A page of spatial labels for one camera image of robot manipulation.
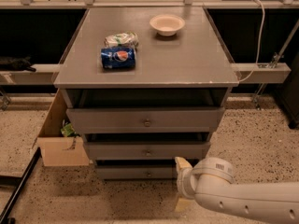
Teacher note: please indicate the blue pepsi can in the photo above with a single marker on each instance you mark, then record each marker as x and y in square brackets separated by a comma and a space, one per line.
[118, 57]

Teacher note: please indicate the black object on ledge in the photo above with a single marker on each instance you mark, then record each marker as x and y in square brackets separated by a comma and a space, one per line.
[16, 64]

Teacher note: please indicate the crushed green white can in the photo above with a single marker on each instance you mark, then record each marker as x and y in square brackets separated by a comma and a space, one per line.
[127, 39]

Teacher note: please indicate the white bowl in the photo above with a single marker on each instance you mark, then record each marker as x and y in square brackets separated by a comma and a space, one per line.
[167, 24]

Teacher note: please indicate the cardboard box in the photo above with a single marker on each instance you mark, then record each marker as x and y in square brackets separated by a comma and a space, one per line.
[56, 149]

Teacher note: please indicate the grey drawer cabinet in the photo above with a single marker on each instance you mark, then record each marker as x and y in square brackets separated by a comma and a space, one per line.
[185, 70]

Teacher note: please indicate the green packet in box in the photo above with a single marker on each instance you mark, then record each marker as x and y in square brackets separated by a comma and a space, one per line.
[68, 130]

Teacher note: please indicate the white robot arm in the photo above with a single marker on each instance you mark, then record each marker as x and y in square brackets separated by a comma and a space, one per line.
[210, 183]

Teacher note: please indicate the black floor bar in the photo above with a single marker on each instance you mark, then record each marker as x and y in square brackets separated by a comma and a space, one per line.
[17, 183]

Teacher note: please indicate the grey top drawer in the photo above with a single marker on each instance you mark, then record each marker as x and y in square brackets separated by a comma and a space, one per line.
[145, 120]

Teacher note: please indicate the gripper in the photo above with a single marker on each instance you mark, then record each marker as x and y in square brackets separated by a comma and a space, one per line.
[181, 181]

